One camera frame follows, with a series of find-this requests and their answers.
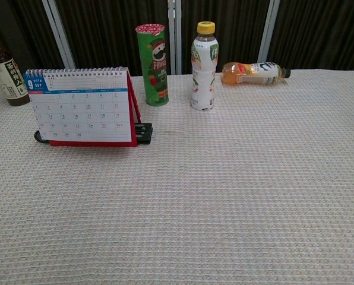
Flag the red desk calendar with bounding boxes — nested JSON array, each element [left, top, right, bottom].
[[23, 66, 143, 148]]

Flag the black clamp holder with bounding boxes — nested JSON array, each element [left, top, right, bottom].
[[33, 122, 153, 146]]

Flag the beige woven tablecloth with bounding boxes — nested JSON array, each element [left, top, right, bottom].
[[0, 68, 354, 285]]

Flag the white bottle yellow cap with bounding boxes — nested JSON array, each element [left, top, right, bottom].
[[190, 21, 220, 112]]

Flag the green Pringles can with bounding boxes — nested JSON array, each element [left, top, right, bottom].
[[135, 23, 170, 107]]

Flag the orange juice bottle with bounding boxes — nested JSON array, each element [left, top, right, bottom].
[[221, 61, 292, 86]]

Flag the dark folding screen panel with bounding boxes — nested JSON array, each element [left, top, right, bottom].
[[258, 0, 354, 71], [0, 0, 76, 72], [42, 0, 182, 77], [167, 0, 282, 74]]

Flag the dark tea bottle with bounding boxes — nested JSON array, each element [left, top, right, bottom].
[[0, 34, 31, 107]]

